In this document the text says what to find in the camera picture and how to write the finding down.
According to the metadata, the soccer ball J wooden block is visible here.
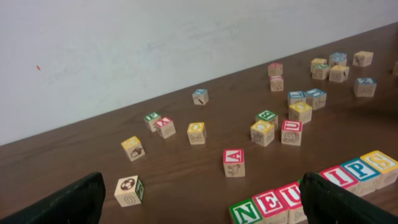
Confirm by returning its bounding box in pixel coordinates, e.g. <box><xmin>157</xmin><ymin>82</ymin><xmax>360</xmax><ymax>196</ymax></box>
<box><xmin>114</xmin><ymin>175</ymin><xmax>144</xmax><ymax>207</ymax></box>

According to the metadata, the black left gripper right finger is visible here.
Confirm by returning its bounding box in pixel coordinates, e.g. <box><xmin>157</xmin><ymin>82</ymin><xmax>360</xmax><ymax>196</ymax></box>
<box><xmin>299</xmin><ymin>172</ymin><xmax>397</xmax><ymax>224</ymax></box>

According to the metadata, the green B wooden block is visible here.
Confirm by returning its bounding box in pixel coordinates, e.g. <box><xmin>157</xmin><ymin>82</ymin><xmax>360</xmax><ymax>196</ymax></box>
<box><xmin>256</xmin><ymin>110</ymin><xmax>278</xmax><ymax>129</ymax></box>

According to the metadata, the blue 5 wooden block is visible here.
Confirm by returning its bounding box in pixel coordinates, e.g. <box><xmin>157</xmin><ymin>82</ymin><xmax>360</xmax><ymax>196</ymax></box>
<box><xmin>329</xmin><ymin>52</ymin><xmax>347</xmax><ymax>67</ymax></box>

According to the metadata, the yellow 8 wooden block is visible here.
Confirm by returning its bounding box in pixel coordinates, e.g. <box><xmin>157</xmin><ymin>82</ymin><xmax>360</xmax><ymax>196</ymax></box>
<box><xmin>353</xmin><ymin>51</ymin><xmax>374</xmax><ymax>67</ymax></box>

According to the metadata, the blue P wooden block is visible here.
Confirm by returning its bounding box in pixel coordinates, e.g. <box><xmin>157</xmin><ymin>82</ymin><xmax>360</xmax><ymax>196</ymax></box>
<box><xmin>341</xmin><ymin>157</ymin><xmax>381</xmax><ymax>197</ymax></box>

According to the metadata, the red E wooden block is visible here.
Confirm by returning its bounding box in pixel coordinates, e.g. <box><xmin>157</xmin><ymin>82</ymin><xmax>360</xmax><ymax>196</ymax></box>
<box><xmin>252</xmin><ymin>189</ymin><xmax>289</xmax><ymax>224</ymax></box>

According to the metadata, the green N wooden block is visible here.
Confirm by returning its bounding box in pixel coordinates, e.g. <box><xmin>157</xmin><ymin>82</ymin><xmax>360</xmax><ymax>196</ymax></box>
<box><xmin>229</xmin><ymin>198</ymin><xmax>263</xmax><ymax>224</ymax></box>

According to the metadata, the yellow S wooden block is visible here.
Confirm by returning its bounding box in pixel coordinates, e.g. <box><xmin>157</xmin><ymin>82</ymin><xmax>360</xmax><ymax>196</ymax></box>
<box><xmin>360</xmin><ymin>151</ymin><xmax>397</xmax><ymax>190</ymax></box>

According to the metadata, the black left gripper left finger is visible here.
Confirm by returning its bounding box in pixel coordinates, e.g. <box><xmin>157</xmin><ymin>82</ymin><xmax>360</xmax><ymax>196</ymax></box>
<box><xmin>1</xmin><ymin>172</ymin><xmax>106</xmax><ymax>224</ymax></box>

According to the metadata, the red u wooden block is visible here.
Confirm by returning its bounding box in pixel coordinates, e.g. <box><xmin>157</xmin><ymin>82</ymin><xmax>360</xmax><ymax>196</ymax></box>
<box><xmin>281</xmin><ymin>119</ymin><xmax>303</xmax><ymax>146</ymax></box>
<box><xmin>276</xmin><ymin>182</ymin><xmax>307</xmax><ymax>224</ymax></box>

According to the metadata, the blue L wooden block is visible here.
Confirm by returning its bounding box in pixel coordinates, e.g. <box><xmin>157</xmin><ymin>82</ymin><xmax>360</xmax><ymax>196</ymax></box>
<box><xmin>287</xmin><ymin>91</ymin><xmax>307</xmax><ymax>106</ymax></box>

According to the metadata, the blue X wooden block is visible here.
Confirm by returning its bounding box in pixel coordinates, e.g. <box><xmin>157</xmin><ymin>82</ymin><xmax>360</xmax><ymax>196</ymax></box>
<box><xmin>192</xmin><ymin>89</ymin><xmax>209</xmax><ymax>105</ymax></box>

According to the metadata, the yellow C wooden block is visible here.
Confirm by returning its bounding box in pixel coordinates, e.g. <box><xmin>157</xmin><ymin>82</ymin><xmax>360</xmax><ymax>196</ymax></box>
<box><xmin>251</xmin><ymin>120</ymin><xmax>275</xmax><ymax>147</ymax></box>

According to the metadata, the blue T wooden block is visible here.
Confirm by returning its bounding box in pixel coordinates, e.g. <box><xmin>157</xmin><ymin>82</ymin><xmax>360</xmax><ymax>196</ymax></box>
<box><xmin>305</xmin><ymin>88</ymin><xmax>327</xmax><ymax>110</ymax></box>

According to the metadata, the yellow O wooden block centre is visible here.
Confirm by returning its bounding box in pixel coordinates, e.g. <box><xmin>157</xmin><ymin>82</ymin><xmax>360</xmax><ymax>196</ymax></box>
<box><xmin>289</xmin><ymin>101</ymin><xmax>313</xmax><ymax>124</ymax></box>

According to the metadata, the yellow O wooden block left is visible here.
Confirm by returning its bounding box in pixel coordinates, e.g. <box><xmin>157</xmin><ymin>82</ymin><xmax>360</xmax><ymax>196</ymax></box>
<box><xmin>187</xmin><ymin>122</ymin><xmax>206</xmax><ymax>145</ymax></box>

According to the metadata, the yellow acorn wooden block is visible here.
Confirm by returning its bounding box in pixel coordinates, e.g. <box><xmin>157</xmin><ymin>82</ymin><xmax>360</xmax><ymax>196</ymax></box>
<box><xmin>121</xmin><ymin>136</ymin><xmax>146</xmax><ymax>162</ymax></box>

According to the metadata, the green Z wooden block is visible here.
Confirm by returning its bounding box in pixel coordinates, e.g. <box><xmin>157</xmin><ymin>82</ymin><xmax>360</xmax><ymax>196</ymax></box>
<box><xmin>312</xmin><ymin>64</ymin><xmax>330</xmax><ymax>80</ymax></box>

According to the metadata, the red top far wooden block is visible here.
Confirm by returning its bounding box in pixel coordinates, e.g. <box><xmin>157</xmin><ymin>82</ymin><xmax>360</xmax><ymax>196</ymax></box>
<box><xmin>268</xmin><ymin>62</ymin><xmax>283</xmax><ymax>77</ymax></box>

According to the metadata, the blue 2 wooden block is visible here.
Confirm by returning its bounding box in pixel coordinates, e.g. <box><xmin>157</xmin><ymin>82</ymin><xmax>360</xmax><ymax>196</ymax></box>
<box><xmin>354</xmin><ymin>78</ymin><xmax>377</xmax><ymax>97</ymax></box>

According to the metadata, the red i wooden block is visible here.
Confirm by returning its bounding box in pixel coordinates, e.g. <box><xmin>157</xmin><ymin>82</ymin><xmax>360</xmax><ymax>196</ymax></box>
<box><xmin>320</xmin><ymin>166</ymin><xmax>359</xmax><ymax>195</ymax></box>
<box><xmin>270</xmin><ymin>75</ymin><xmax>284</xmax><ymax>91</ymax></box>

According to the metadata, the yellow soccer side wooden block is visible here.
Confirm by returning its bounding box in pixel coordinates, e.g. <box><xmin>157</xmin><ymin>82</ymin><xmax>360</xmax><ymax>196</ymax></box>
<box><xmin>310</xmin><ymin>58</ymin><xmax>327</xmax><ymax>72</ymax></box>

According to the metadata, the red A wooden block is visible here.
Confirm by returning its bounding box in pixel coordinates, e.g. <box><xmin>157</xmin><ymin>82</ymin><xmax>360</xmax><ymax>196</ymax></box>
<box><xmin>223</xmin><ymin>149</ymin><xmax>246</xmax><ymax>177</ymax></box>

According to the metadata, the yellow o wooden block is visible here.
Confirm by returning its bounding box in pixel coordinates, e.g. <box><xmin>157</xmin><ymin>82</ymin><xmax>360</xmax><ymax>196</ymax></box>
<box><xmin>187</xmin><ymin>122</ymin><xmax>206</xmax><ymax>145</ymax></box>
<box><xmin>289</xmin><ymin>101</ymin><xmax>313</xmax><ymax>124</ymax></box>

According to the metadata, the yellow brush side wooden block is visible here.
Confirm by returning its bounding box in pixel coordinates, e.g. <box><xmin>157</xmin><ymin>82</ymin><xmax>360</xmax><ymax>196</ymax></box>
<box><xmin>329</xmin><ymin>65</ymin><xmax>349</xmax><ymax>83</ymax></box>

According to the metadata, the red Y wooden block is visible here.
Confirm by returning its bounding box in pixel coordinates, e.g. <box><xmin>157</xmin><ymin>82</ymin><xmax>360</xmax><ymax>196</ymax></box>
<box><xmin>155</xmin><ymin>116</ymin><xmax>176</xmax><ymax>139</ymax></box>

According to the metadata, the green F wooden block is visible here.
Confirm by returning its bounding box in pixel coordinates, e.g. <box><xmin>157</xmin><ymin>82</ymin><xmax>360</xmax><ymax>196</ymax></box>
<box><xmin>144</xmin><ymin>112</ymin><xmax>161</xmax><ymax>133</ymax></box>

